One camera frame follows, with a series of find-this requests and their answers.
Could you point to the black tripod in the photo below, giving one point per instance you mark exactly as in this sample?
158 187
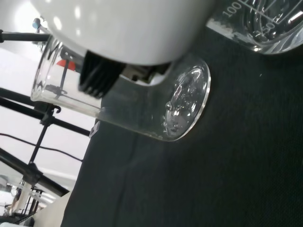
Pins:
30 175

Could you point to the silver cloth clip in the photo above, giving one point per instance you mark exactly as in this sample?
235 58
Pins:
94 129

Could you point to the red round object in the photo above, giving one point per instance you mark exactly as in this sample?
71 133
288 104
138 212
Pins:
62 63

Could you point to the black bench cloth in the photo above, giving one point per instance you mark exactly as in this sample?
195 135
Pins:
189 177

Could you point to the black tripod bar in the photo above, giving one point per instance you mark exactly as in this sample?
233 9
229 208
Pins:
19 36

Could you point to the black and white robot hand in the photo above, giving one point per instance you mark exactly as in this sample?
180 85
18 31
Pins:
118 28

